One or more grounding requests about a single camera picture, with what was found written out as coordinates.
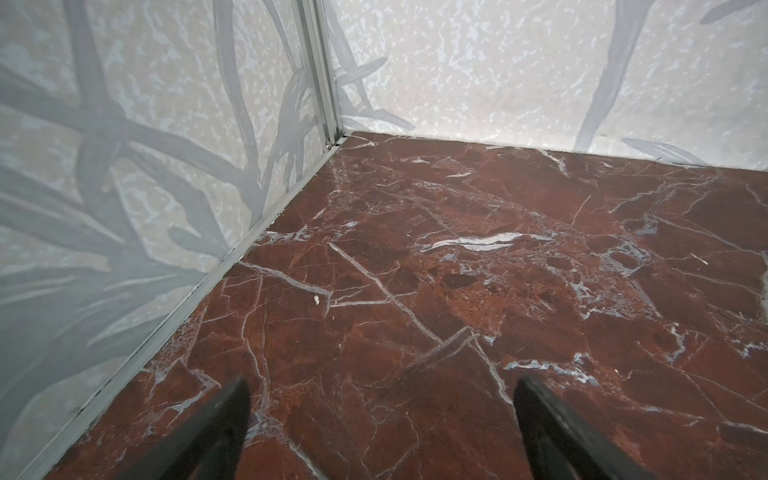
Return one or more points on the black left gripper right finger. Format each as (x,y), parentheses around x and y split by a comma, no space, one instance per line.
(560,444)

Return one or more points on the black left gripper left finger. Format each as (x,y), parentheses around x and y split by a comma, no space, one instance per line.
(206,446)

